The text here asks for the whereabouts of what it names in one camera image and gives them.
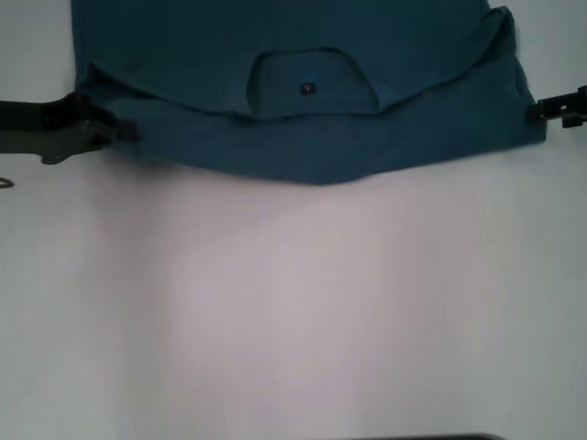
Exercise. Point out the teal blue printed t-shirt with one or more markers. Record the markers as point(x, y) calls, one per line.
point(312, 137)

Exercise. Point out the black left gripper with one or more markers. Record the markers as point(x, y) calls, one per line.
point(41, 126)

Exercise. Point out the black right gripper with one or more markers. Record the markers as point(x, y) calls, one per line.
point(583, 98)

